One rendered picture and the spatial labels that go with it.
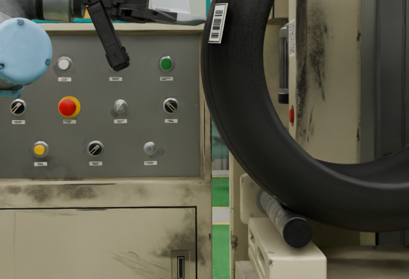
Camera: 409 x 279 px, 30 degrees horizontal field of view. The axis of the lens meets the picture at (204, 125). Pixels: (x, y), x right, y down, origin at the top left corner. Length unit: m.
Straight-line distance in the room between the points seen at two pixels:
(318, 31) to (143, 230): 0.62
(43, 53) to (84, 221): 0.78
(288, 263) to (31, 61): 0.48
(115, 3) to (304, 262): 0.49
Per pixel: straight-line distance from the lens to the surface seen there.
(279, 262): 1.18
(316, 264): 1.19
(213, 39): 1.15
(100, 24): 1.24
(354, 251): 1.51
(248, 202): 1.51
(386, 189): 1.18
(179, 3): 1.23
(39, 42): 1.09
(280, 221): 1.22
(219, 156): 10.18
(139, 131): 1.82
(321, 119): 1.53
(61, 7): 1.23
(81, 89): 1.83
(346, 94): 1.54
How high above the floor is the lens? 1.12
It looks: 3 degrees down
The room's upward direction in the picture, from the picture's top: straight up
